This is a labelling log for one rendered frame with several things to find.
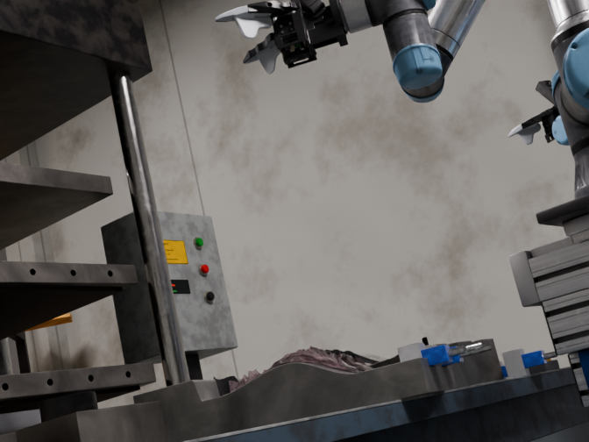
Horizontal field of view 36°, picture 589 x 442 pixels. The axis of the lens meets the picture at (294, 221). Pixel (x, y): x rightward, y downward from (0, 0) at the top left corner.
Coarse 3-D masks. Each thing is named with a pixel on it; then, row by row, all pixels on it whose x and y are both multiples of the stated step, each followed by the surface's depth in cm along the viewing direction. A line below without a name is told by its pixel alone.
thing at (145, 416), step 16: (64, 416) 116; (80, 416) 115; (96, 416) 117; (112, 416) 119; (128, 416) 121; (144, 416) 124; (160, 416) 126; (16, 432) 122; (32, 432) 120; (48, 432) 118; (64, 432) 116; (80, 432) 114; (96, 432) 116; (112, 432) 118; (128, 432) 120; (144, 432) 123; (160, 432) 125
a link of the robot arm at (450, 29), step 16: (448, 0) 157; (464, 0) 156; (480, 0) 158; (432, 16) 158; (448, 16) 156; (464, 16) 156; (432, 32) 156; (448, 32) 156; (464, 32) 158; (448, 48) 156; (448, 64) 158; (416, 96) 159; (432, 96) 161
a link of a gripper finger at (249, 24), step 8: (240, 8) 148; (224, 16) 148; (232, 16) 148; (240, 16) 148; (248, 16) 148; (256, 16) 149; (264, 16) 150; (240, 24) 148; (248, 24) 148; (256, 24) 149; (264, 24) 149; (272, 24) 150; (248, 32) 147; (256, 32) 148
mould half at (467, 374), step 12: (384, 360) 175; (396, 360) 173; (468, 360) 177; (480, 360) 181; (492, 360) 186; (456, 372) 171; (468, 372) 175; (480, 372) 180; (492, 372) 184; (456, 384) 170; (468, 384) 174
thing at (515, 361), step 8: (504, 352) 182; (512, 352) 182; (520, 352) 181; (536, 352) 180; (552, 352) 181; (504, 360) 182; (512, 360) 182; (520, 360) 181; (528, 360) 181; (536, 360) 180; (544, 360) 181; (512, 368) 181; (520, 368) 181; (528, 368) 184; (512, 376) 181
